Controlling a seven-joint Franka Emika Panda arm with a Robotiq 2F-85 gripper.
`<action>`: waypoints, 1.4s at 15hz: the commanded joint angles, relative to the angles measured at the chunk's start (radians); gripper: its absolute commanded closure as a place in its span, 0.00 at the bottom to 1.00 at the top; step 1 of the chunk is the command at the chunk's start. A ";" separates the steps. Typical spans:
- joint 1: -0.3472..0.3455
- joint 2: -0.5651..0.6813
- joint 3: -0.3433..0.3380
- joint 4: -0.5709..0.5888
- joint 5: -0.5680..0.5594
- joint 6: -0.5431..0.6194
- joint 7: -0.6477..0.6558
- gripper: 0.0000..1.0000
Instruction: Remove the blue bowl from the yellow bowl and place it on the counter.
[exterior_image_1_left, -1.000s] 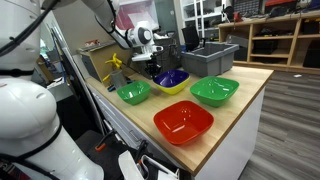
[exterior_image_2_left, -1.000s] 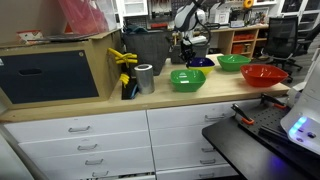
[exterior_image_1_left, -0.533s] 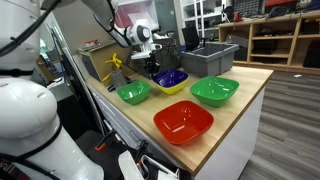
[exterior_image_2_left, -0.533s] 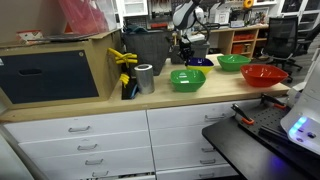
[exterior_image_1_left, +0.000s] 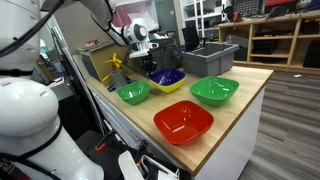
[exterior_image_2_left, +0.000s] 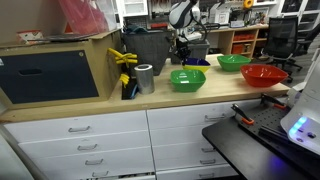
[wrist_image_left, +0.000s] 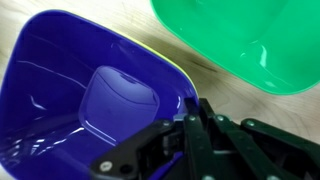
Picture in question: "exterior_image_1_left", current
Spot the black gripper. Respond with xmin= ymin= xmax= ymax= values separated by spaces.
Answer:
xmin=139 ymin=54 xmax=158 ymax=76

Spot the blue plastic bowl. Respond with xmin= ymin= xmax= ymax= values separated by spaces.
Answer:
xmin=149 ymin=67 xmax=187 ymax=87

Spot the yellow plastic bowl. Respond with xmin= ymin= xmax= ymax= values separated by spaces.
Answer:
xmin=150 ymin=78 xmax=186 ymax=95

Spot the small green plastic bowl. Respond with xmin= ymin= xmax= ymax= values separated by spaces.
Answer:
xmin=116 ymin=79 xmax=152 ymax=106

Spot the red plastic bowl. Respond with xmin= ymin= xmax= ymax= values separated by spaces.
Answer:
xmin=153 ymin=99 xmax=215 ymax=146

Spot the large green plastic bowl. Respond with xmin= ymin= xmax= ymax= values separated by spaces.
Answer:
xmin=189 ymin=75 xmax=240 ymax=108

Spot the dark grey fabric bin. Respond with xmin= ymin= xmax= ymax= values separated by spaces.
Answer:
xmin=149 ymin=34 xmax=183 ymax=70

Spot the black office chair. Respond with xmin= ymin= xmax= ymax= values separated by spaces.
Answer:
xmin=181 ymin=25 xmax=203 ymax=53

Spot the large cardboard box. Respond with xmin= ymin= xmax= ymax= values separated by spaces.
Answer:
xmin=78 ymin=41 xmax=134 ymax=83

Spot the grey plastic tote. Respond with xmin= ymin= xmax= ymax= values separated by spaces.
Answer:
xmin=180 ymin=41 xmax=240 ymax=78

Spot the translucent pink plastic bin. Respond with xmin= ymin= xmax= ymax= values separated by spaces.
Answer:
xmin=111 ymin=0 xmax=160 ymax=33

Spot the red white small package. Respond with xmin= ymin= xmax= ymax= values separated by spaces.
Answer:
xmin=84 ymin=39 xmax=101 ymax=48

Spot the white shelving unit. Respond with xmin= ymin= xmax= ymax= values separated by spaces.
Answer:
xmin=179 ymin=0 xmax=224 ymax=39

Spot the white drawer cabinet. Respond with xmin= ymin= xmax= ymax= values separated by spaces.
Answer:
xmin=85 ymin=66 xmax=268 ymax=180

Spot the wooden shelf unit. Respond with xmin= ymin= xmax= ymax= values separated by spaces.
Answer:
xmin=218 ymin=10 xmax=320 ymax=75

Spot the red toolbox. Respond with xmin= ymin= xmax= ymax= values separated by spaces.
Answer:
xmin=264 ymin=0 xmax=298 ymax=9

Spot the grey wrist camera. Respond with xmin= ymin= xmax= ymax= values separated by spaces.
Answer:
xmin=128 ymin=49 xmax=151 ymax=60

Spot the black clamp orange handle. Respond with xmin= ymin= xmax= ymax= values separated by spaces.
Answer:
xmin=134 ymin=139 xmax=150 ymax=168
xmin=94 ymin=129 xmax=118 ymax=152

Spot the white plastic bracket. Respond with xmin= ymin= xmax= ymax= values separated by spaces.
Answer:
xmin=118 ymin=149 xmax=181 ymax=180

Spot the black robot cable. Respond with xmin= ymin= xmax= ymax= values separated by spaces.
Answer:
xmin=0 ymin=0 xmax=66 ymax=58

